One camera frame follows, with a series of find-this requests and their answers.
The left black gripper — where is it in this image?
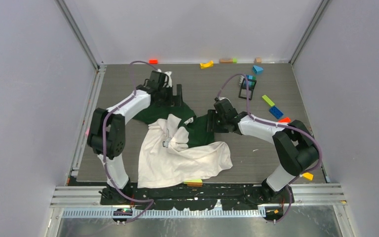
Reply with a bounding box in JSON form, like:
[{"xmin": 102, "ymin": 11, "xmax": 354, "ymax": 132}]
[{"xmin": 155, "ymin": 84, "xmax": 184, "ymax": 108}]

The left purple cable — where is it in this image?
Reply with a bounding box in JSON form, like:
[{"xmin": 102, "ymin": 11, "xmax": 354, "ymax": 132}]
[{"xmin": 102, "ymin": 61, "xmax": 162, "ymax": 224}]

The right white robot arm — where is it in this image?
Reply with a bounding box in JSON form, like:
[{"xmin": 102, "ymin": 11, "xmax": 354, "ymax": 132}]
[{"xmin": 207, "ymin": 97, "xmax": 321, "ymax": 203}]

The orange yellow block stack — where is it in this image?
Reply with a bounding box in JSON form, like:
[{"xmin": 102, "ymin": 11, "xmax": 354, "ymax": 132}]
[{"xmin": 183, "ymin": 179, "xmax": 203, "ymax": 187}]

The yellow brick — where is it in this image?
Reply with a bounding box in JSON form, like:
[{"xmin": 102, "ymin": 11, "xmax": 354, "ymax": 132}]
[{"xmin": 302, "ymin": 172, "xmax": 314, "ymax": 181}]

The white and green t-shirt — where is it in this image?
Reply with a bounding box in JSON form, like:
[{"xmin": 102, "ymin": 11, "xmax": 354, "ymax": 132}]
[{"xmin": 134, "ymin": 103, "xmax": 233, "ymax": 189}]

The orange red brick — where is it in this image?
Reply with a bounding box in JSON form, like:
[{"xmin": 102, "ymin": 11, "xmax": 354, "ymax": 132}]
[{"xmin": 278, "ymin": 117, "xmax": 291, "ymax": 123}]

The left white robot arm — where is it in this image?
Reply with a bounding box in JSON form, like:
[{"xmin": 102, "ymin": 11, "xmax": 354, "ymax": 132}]
[{"xmin": 87, "ymin": 69, "xmax": 183, "ymax": 204}]

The red block at wall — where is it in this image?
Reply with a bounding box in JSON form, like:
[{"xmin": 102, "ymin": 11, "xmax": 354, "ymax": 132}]
[{"xmin": 149, "ymin": 59, "xmax": 158, "ymax": 64}]

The light blue wedge block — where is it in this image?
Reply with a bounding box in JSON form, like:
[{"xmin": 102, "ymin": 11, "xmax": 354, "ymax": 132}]
[{"xmin": 252, "ymin": 65, "xmax": 264, "ymax": 75}]

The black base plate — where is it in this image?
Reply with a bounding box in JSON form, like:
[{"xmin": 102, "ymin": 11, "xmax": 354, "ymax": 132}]
[{"xmin": 99, "ymin": 183, "xmax": 294, "ymax": 211}]

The lime green brick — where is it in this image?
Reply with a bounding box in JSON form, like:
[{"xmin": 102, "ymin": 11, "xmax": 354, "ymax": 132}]
[{"xmin": 262, "ymin": 95, "xmax": 275, "ymax": 107}]

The blue brick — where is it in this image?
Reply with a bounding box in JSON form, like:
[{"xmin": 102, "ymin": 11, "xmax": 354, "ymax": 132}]
[{"xmin": 269, "ymin": 106, "xmax": 284, "ymax": 119}]

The black brooch box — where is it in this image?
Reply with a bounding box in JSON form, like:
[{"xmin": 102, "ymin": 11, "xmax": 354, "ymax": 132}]
[{"xmin": 238, "ymin": 80, "xmax": 255, "ymax": 101}]

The yellow arch block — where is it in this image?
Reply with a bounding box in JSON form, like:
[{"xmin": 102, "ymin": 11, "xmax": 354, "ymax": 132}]
[{"xmin": 200, "ymin": 60, "xmax": 214, "ymax": 69}]

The brown and green block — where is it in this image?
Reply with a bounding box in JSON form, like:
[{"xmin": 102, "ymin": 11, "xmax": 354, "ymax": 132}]
[{"xmin": 219, "ymin": 58, "xmax": 237, "ymax": 64}]

